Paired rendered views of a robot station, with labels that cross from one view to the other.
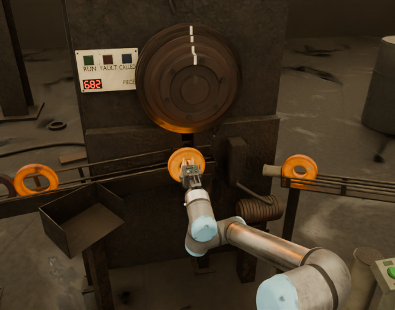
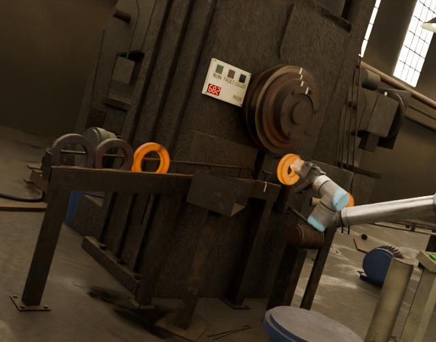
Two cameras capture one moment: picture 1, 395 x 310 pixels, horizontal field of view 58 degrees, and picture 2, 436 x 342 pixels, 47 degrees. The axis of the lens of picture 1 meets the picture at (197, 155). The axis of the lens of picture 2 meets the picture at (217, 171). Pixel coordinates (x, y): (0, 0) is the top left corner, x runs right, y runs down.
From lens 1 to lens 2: 1.87 m
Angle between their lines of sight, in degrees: 37
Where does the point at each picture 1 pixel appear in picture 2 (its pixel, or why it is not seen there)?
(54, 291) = (105, 306)
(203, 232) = (342, 200)
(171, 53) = (290, 81)
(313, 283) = not seen: outside the picture
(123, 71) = (236, 87)
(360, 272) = (401, 271)
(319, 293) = not seen: outside the picture
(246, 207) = (302, 229)
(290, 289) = not seen: outside the picture
